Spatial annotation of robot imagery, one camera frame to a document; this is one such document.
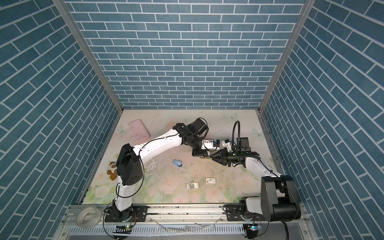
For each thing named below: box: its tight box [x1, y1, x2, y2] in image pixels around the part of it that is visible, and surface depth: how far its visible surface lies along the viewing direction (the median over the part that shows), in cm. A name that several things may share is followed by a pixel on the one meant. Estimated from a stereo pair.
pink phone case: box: [128, 119, 150, 144], surface depth 107 cm
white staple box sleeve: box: [205, 177, 217, 184], surface depth 85 cm
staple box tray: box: [186, 182, 199, 190], surface depth 84 cm
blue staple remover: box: [172, 159, 183, 168], surface depth 92 cm
